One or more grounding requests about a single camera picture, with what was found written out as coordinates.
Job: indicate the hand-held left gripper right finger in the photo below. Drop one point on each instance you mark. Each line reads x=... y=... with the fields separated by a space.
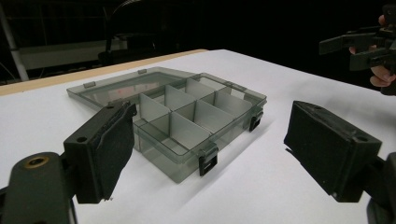
x=327 y=146

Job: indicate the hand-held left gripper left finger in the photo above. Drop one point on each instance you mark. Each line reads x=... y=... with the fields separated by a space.
x=106 y=155

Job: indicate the clear grey compartment box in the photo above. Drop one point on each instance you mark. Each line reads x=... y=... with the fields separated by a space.
x=186 y=124

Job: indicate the pale long bench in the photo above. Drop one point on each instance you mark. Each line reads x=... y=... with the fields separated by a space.
x=68 y=54

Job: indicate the grey metal stand pole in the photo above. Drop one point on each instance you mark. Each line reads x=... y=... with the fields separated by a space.
x=14 y=46

